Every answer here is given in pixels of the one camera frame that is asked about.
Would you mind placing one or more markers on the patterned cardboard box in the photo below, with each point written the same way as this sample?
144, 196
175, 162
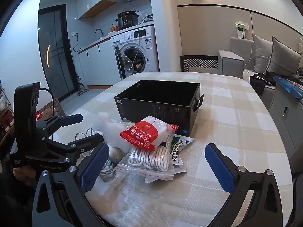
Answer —
58, 106

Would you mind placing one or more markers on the white plush toy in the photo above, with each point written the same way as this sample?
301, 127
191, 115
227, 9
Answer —
106, 127

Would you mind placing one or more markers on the kitchen faucet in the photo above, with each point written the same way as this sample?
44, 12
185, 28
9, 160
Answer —
99, 30

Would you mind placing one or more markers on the grey cushion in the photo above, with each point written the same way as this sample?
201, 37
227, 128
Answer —
261, 52
283, 56

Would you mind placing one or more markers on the blue flat item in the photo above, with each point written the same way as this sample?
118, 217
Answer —
288, 86

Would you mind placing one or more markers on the stick vacuum cleaner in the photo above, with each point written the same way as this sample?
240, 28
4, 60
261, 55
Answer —
81, 88

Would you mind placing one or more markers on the wall socket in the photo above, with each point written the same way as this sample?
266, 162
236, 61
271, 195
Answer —
74, 33

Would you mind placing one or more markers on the grey sofa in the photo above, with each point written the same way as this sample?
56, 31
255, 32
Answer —
230, 61

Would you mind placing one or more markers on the black framed glass door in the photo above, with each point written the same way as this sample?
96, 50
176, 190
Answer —
56, 52

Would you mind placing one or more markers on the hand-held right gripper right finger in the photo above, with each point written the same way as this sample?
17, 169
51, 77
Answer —
220, 167

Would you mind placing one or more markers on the black garment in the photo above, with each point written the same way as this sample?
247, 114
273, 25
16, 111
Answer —
260, 81

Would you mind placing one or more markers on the white kitchen counter cabinets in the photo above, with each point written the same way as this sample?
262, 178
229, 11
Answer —
99, 61

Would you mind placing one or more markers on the grey side cabinet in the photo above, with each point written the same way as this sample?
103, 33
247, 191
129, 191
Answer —
284, 113

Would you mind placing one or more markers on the person's left forearm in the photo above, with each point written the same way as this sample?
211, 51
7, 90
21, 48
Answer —
14, 198

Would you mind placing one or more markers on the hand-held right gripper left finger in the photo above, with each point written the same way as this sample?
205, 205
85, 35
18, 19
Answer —
94, 167

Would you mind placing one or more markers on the green white wall panel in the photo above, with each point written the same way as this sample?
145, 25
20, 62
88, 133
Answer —
241, 30

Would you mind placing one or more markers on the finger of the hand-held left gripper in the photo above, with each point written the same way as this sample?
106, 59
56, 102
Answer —
87, 143
71, 119

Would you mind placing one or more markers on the white power strip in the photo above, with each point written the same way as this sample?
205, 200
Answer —
148, 17

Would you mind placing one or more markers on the checkered beige tablecloth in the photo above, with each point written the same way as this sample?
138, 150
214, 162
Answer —
224, 113

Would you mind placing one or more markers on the black storage box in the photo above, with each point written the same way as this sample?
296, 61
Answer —
156, 108

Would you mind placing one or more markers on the storage shelf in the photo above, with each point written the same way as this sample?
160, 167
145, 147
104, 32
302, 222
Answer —
6, 118

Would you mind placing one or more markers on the white washing machine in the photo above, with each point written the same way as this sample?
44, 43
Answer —
142, 40

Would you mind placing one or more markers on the green and white packet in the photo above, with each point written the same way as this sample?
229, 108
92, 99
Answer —
178, 149

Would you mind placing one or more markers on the small orange figurine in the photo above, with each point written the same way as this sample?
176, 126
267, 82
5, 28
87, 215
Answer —
114, 28

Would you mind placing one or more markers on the red and white packet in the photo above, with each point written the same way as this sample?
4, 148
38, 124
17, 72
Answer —
142, 132

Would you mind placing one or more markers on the black pressure cooker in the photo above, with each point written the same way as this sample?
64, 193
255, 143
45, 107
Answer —
126, 20

